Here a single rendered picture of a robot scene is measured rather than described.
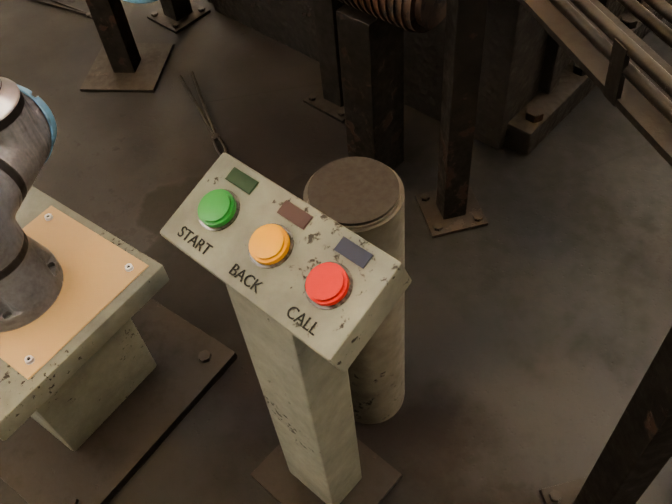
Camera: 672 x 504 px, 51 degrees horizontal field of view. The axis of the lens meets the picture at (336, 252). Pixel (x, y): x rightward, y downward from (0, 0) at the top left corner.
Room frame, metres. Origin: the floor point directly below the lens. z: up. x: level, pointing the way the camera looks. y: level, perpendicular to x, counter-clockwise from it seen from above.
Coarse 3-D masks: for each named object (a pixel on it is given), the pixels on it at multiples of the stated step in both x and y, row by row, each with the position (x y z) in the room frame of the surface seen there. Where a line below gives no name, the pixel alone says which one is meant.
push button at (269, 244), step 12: (264, 228) 0.44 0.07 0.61; (276, 228) 0.44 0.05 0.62; (252, 240) 0.43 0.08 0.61; (264, 240) 0.43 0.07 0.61; (276, 240) 0.43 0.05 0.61; (288, 240) 0.43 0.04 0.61; (252, 252) 0.42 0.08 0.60; (264, 252) 0.42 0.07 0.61; (276, 252) 0.41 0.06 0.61; (264, 264) 0.41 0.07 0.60
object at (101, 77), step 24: (96, 0) 1.58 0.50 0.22; (120, 0) 1.62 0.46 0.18; (96, 24) 1.58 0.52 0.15; (120, 24) 1.58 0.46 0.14; (120, 48) 1.57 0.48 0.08; (144, 48) 1.67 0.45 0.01; (168, 48) 1.66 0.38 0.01; (96, 72) 1.59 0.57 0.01; (120, 72) 1.58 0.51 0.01; (144, 72) 1.56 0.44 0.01
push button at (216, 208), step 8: (216, 192) 0.50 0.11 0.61; (224, 192) 0.49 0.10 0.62; (208, 200) 0.49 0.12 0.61; (216, 200) 0.49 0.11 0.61; (224, 200) 0.49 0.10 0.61; (232, 200) 0.48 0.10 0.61; (200, 208) 0.48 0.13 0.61; (208, 208) 0.48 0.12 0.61; (216, 208) 0.48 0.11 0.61; (224, 208) 0.48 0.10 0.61; (232, 208) 0.48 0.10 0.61; (200, 216) 0.48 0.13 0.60; (208, 216) 0.47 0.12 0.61; (216, 216) 0.47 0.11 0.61; (224, 216) 0.47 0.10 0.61; (232, 216) 0.47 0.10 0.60; (208, 224) 0.47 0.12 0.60; (216, 224) 0.46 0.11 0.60; (224, 224) 0.47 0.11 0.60
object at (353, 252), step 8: (344, 240) 0.41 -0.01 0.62; (336, 248) 0.41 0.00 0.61; (344, 248) 0.41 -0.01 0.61; (352, 248) 0.40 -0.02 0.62; (360, 248) 0.40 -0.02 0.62; (344, 256) 0.40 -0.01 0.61; (352, 256) 0.40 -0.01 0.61; (360, 256) 0.39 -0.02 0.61; (368, 256) 0.39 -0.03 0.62; (360, 264) 0.39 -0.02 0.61
